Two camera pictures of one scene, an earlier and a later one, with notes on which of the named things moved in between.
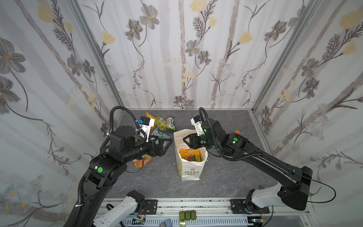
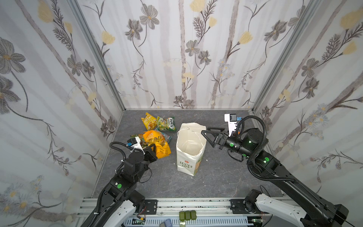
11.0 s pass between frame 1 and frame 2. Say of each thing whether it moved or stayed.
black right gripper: moved
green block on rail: stayed
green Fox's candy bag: stayed
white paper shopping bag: moved
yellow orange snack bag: moved
